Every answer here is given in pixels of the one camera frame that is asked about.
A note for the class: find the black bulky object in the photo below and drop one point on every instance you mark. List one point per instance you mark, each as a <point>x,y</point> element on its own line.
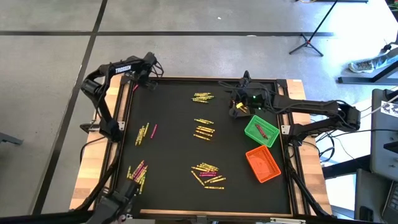
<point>115,200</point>

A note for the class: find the black desk frame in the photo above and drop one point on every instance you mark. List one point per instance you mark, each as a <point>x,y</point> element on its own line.
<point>357,80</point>

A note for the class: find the red crayon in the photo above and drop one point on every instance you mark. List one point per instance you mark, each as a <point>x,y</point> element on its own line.
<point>261,131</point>

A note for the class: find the orange plastic mesh basket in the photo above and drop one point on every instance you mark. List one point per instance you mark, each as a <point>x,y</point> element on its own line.
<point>262,165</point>

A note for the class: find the white corner bracket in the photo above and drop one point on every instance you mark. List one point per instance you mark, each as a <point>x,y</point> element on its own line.
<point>285,129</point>
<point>121,125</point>

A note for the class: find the pink crayon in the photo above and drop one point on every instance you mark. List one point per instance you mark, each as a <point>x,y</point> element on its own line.
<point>207,173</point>
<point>141,172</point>
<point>136,88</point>
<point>139,168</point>
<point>154,131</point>

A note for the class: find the grey cabinet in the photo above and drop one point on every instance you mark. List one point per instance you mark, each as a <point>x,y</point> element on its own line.
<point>382,149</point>

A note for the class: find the black tripod stand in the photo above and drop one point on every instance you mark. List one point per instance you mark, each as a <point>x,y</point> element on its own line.
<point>306,42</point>

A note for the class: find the black keyboard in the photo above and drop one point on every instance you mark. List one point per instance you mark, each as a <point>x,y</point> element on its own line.
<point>391,205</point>

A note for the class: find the black frame clamp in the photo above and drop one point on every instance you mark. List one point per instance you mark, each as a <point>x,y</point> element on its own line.
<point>246,75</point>

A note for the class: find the person's leg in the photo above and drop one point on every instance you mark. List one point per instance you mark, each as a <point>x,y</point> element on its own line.
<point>385,59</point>

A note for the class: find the silver metal bracket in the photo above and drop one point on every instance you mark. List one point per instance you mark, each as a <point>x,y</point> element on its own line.
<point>287,220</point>

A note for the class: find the person's shoe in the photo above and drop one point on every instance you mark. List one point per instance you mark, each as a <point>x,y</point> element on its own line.
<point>360,67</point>

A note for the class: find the black table mat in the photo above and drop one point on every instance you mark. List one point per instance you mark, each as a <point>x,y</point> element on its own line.
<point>174,149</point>

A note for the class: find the printed marker sheet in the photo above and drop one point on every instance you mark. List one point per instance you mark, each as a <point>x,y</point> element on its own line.
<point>390,109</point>

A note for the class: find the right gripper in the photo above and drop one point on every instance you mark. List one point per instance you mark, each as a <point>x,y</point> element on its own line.
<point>267,102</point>

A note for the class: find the grey furniture foot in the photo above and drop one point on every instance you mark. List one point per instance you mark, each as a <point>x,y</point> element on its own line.
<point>11,139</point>

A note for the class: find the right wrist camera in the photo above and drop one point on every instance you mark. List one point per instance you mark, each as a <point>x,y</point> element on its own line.
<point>254,99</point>

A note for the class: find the grey computer case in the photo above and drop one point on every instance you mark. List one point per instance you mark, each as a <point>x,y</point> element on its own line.
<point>368,193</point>

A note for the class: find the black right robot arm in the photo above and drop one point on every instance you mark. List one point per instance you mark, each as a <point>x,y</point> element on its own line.
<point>311,107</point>

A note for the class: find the black rig support strut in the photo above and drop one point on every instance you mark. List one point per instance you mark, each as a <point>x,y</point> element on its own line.
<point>303,189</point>
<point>99,186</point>

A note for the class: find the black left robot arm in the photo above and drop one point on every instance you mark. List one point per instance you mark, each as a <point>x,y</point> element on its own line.
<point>124,69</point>

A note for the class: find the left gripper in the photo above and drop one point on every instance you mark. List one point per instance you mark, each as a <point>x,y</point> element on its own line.
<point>146,73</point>

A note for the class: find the green plastic mesh basket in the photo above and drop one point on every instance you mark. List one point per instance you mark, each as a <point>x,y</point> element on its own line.
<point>252,132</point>

